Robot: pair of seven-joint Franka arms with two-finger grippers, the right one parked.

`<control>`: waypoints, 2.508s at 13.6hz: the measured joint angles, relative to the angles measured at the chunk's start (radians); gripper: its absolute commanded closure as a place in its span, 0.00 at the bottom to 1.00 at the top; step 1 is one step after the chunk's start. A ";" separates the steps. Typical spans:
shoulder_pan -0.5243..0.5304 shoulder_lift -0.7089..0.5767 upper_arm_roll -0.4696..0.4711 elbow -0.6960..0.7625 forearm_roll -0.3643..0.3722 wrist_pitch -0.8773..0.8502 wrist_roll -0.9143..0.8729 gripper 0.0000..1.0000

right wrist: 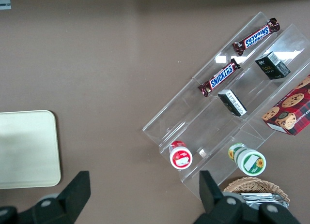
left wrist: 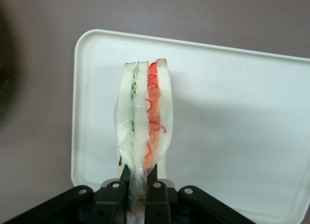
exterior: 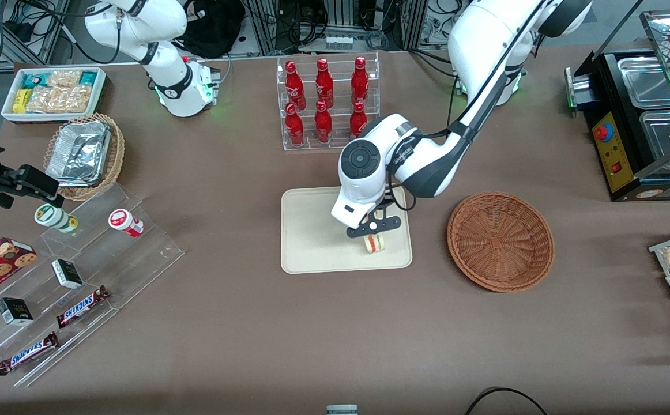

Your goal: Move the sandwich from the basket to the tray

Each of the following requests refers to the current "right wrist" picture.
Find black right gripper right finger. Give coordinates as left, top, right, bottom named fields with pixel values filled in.
left=192, top=170, right=301, bottom=224

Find Snickers chocolate bar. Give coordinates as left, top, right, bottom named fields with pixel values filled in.
left=197, top=59, right=242, bottom=98
left=232, top=17, right=281, bottom=57

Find red-lidded yogurt cup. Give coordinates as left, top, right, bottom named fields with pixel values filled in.
left=169, top=140, right=194, bottom=170

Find light tan wicker basket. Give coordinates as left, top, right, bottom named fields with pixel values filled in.
left=222, top=177, right=290, bottom=205

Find cream rectangular serving tray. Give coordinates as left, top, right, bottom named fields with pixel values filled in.
left=0, top=109, right=62, bottom=190

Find green sunflower-lidded cup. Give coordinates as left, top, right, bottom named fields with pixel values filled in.
left=228, top=142, right=267, bottom=177

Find small black carton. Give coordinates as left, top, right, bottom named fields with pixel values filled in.
left=217, top=89, right=248, bottom=118
left=254, top=51, right=292, bottom=81

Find clear acrylic stepped display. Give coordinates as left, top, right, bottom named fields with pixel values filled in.
left=142, top=11, right=310, bottom=194

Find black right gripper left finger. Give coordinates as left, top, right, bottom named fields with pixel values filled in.
left=0, top=170, right=92, bottom=224

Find red tartan cookie box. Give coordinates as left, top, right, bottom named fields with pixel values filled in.
left=262, top=74, right=310, bottom=137

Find silver foil packets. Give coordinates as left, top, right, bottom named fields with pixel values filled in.
left=239, top=192, right=289, bottom=209

